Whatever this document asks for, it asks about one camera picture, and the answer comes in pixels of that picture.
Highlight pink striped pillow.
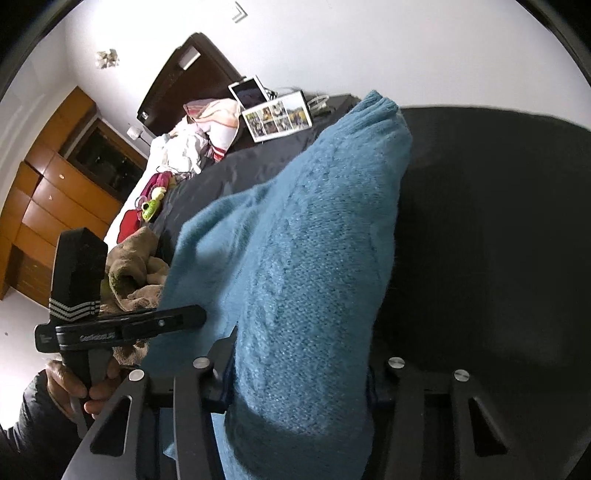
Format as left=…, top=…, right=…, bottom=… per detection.
left=184, top=98, right=244, bottom=163

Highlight small wall decoration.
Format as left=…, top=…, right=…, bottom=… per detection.
left=95, top=48, right=122, bottom=70

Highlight white tablet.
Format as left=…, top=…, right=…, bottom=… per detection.
left=229, top=78, right=269, bottom=112

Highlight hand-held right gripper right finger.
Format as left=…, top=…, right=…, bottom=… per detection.
left=367, top=355, right=525, bottom=480

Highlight blue knit sweater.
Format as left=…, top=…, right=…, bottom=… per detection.
left=141, top=90, right=413, bottom=480

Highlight black cloth cover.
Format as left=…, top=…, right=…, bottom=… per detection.
left=152, top=95, right=591, bottom=480

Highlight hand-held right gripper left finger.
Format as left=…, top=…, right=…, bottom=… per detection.
left=62, top=325, right=238, bottom=480

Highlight red crumpled clothes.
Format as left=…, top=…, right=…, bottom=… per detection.
left=115, top=171, right=172, bottom=244

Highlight white crumpled clothes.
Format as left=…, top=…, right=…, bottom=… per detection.
left=150, top=124, right=214, bottom=175

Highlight green plush toy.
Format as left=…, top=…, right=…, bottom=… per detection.
left=141, top=187, right=168, bottom=223

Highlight wooden wardrobe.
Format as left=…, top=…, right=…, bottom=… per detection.
left=0, top=85, right=149, bottom=302

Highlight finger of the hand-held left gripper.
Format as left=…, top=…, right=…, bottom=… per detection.
left=121, top=305, right=207, bottom=341

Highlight dark wooden headboard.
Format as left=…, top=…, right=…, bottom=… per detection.
left=137, top=33, right=246, bottom=139

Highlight photo collage frame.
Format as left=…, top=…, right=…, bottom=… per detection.
left=242, top=91, right=315, bottom=144

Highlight brown fleece garment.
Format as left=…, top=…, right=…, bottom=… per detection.
left=105, top=226, right=170, bottom=366

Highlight white charger cables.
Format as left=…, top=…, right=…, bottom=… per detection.
left=306, top=91, right=332, bottom=117

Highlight person's left forearm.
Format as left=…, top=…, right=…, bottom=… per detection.
left=0, top=373, right=86, bottom=480

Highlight person's left hand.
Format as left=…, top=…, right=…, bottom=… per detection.
left=45, top=354, right=124, bottom=417

